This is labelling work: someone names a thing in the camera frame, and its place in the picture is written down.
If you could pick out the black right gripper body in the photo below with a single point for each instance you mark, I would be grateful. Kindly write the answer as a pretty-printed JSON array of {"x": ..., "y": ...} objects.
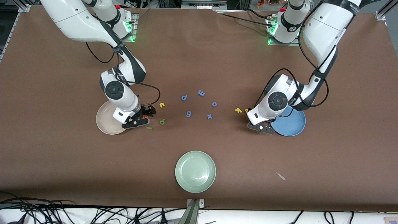
[{"x": 145, "y": 110}]

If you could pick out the yellow foam letter k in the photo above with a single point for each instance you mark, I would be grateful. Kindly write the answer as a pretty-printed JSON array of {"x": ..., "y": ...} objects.
[{"x": 238, "y": 110}]

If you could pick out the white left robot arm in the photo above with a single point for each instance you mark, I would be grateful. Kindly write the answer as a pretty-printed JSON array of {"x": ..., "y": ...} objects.
[{"x": 323, "y": 31}]

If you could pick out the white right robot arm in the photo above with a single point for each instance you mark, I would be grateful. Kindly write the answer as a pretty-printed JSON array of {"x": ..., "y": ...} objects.
[{"x": 77, "y": 21}]

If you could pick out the beige round plate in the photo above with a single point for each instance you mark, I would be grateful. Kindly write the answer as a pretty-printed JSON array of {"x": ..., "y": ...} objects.
[{"x": 105, "y": 119}]

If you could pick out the blue foam letter m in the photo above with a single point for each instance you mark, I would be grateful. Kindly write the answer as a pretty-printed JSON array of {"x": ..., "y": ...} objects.
[{"x": 201, "y": 93}]

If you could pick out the pale green round plate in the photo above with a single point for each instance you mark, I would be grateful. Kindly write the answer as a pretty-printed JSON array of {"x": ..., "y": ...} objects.
[{"x": 195, "y": 171}]

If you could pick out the grey metal box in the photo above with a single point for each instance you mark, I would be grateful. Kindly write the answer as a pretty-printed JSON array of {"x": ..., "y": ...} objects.
[{"x": 202, "y": 4}]

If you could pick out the blue round plate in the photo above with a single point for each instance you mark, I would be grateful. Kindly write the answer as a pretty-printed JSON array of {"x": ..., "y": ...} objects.
[{"x": 292, "y": 124}]

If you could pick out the small white paper scrap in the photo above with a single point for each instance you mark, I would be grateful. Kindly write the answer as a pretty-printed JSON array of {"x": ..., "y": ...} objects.
[{"x": 281, "y": 177}]

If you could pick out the beige box corner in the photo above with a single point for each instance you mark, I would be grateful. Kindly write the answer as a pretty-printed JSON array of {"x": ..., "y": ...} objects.
[{"x": 391, "y": 220}]

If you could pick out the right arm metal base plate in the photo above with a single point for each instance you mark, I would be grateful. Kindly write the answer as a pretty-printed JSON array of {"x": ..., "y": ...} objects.
[{"x": 134, "y": 37}]

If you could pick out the metal table edge bracket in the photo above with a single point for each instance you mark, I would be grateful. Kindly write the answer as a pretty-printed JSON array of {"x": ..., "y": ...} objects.
[{"x": 193, "y": 214}]

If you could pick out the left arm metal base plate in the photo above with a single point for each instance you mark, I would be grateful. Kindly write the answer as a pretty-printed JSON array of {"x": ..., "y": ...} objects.
[{"x": 295, "y": 44}]

